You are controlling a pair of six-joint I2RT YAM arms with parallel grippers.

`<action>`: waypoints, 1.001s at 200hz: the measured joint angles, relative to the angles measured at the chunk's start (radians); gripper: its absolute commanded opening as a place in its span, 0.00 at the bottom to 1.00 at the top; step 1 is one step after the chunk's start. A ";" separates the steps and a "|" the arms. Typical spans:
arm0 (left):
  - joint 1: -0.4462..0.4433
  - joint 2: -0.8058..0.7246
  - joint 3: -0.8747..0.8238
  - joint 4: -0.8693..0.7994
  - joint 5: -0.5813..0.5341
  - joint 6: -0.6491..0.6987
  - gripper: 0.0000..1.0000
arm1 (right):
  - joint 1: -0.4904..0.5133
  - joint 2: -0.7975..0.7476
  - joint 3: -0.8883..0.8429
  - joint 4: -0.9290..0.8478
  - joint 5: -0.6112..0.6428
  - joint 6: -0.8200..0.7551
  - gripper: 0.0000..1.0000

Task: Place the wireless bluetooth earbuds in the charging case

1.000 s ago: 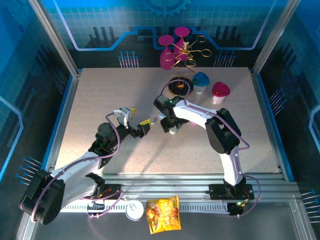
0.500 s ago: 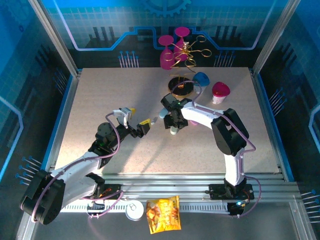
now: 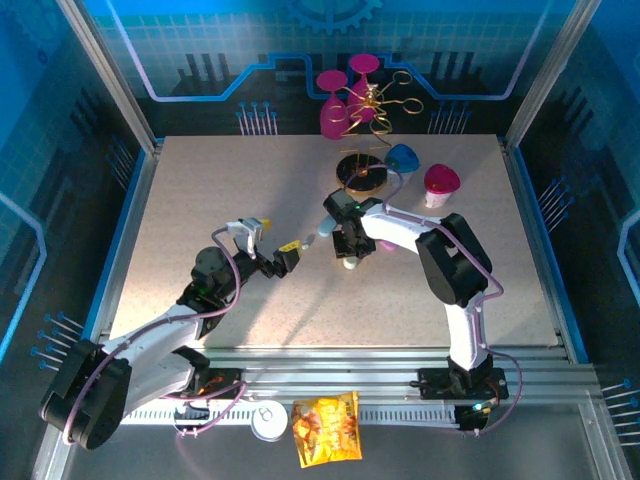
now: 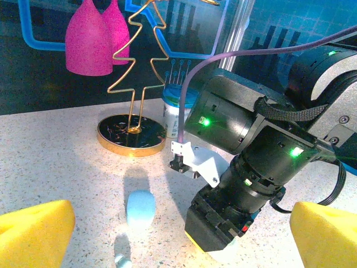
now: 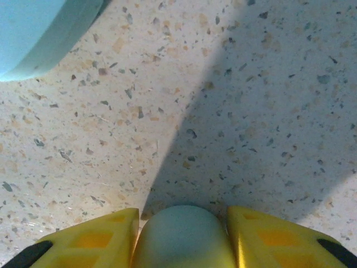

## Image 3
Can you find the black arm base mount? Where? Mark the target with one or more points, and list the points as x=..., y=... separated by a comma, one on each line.
x=432, y=382
x=227, y=377

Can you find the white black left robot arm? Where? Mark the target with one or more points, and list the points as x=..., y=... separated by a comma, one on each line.
x=150, y=340

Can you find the white cup pink lid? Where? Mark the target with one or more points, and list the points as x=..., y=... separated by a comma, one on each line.
x=441, y=180

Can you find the pink wine glass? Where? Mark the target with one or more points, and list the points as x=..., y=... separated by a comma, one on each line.
x=363, y=63
x=332, y=122

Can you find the white cup blue lid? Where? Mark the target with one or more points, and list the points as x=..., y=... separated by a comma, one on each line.
x=401, y=157

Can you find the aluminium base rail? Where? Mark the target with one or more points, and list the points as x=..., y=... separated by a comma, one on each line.
x=325, y=370

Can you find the aluminium frame post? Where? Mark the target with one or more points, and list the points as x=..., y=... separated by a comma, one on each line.
x=112, y=75
x=548, y=75

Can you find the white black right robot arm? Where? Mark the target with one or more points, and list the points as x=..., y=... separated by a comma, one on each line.
x=400, y=225

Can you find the silver tin can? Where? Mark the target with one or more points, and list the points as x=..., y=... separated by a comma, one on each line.
x=269, y=422

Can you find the yellow snack bag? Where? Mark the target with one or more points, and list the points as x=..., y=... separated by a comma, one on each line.
x=327, y=430

